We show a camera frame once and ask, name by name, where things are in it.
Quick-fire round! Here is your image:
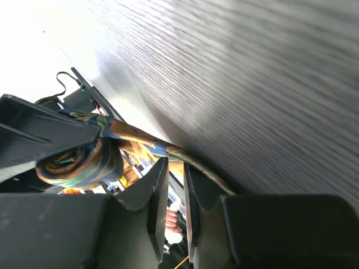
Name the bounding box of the floral patterned necktie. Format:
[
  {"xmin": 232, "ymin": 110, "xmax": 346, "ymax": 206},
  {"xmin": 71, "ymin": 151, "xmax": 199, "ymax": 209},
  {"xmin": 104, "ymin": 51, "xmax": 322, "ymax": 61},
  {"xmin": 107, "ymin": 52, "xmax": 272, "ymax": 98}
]
[{"xmin": 36, "ymin": 109, "xmax": 234, "ymax": 195}]

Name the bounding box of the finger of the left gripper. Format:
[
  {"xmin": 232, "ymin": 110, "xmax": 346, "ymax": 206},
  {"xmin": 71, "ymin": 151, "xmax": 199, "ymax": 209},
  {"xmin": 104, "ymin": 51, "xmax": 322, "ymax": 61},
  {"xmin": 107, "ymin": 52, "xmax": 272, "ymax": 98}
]
[{"xmin": 1, "ymin": 94, "xmax": 100, "ymax": 182}]

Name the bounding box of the bare human hand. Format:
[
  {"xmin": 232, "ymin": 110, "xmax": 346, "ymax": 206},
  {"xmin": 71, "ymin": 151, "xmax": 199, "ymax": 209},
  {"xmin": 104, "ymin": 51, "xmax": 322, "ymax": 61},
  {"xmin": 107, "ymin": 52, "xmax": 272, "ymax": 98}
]
[{"xmin": 165, "ymin": 209, "xmax": 182, "ymax": 233}]

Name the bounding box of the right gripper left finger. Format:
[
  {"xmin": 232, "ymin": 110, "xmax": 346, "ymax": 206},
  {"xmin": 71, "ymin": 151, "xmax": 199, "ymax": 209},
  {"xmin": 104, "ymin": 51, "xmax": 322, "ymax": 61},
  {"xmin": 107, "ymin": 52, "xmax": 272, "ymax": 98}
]
[{"xmin": 1, "ymin": 157, "xmax": 168, "ymax": 268}]

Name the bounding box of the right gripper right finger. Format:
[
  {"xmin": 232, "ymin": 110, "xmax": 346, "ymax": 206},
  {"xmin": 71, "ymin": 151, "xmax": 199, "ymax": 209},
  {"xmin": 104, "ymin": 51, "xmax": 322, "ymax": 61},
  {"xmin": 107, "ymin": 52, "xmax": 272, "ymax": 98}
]
[{"xmin": 185, "ymin": 165, "xmax": 358, "ymax": 268}]

